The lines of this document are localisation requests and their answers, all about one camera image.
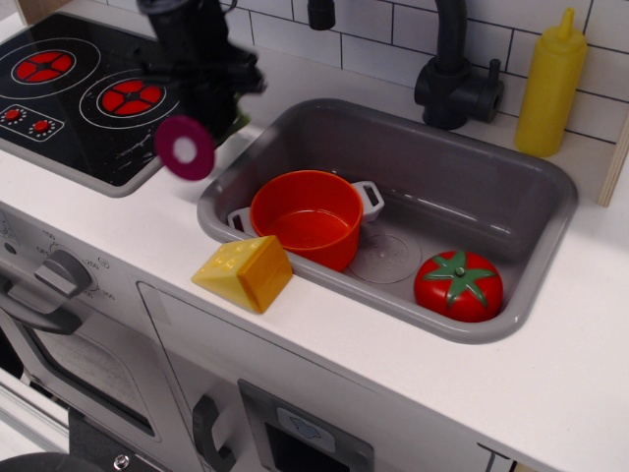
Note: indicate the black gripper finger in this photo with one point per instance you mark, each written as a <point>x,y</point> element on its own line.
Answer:
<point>221,114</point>
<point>189,102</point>

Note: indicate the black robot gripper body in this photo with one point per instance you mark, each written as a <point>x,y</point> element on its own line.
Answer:
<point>195,50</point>

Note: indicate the purple toy beet with leaves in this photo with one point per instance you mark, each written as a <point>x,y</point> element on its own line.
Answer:
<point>187,149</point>

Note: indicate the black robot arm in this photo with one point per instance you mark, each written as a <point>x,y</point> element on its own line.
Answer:
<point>182,6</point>

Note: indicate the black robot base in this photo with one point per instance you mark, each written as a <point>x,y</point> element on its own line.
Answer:
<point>90,450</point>

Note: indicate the grey plastic sink basin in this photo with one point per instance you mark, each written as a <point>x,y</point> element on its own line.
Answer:
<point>442,192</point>

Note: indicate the black toy stove top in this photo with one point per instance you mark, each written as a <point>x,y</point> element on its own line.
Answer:
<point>74,100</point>

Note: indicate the yellow toy cheese wedge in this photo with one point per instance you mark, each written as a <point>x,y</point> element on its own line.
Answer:
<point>249,273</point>

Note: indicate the grey oven knob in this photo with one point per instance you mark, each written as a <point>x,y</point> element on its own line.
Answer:
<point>64,274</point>

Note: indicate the black toy faucet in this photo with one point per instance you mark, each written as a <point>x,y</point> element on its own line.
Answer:
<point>418,44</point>

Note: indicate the red toy tomato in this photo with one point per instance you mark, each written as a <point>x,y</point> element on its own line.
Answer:
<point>461,286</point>

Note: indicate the grey dishwasher control panel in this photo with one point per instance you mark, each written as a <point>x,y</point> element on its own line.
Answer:
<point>289,438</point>

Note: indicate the yellow squeeze bottle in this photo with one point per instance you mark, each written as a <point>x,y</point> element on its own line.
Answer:
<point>555,71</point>

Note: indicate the wooden side panel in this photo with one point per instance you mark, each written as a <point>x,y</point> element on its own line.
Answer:
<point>615,166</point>

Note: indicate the orange toy pot grey handles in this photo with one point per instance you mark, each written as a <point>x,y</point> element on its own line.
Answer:
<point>314,214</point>

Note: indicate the grey oven door handle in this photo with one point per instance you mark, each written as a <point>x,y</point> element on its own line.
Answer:
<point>59,321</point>

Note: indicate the dark grey cabinet door handle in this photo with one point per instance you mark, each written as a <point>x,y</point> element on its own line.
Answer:
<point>205,415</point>

